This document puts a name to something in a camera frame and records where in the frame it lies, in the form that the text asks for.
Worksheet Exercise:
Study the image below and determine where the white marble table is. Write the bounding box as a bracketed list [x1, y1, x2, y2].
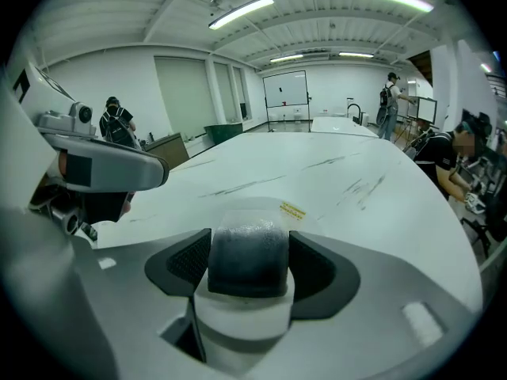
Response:
[97, 131, 485, 316]

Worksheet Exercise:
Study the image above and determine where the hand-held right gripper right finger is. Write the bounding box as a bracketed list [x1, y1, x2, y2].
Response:
[245, 230, 483, 380]

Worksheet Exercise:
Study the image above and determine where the white framed panel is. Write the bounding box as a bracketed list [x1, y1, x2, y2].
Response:
[413, 96, 439, 125]

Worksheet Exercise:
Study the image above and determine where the wooden cabinet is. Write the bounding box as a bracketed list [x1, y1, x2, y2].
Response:
[143, 131, 191, 170]

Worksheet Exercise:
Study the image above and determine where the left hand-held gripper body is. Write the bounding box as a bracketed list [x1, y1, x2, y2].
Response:
[0, 63, 99, 249]

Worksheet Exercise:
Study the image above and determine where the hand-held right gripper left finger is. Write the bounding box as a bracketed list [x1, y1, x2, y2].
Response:
[0, 211, 215, 380]

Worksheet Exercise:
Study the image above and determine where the plain white table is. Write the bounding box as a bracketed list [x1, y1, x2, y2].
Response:
[311, 116, 380, 139]

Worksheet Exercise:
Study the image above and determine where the dark green bin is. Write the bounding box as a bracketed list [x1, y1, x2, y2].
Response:
[204, 122, 244, 146]

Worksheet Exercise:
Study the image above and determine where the black curved stand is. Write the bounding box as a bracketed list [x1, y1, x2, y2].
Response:
[345, 102, 364, 126]

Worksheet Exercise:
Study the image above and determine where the black-framed rolling whiteboard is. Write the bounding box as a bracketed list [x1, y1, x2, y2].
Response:
[261, 70, 311, 133]

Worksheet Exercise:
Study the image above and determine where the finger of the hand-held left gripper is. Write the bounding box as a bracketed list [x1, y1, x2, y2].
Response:
[77, 190, 136, 224]
[39, 132, 170, 192]

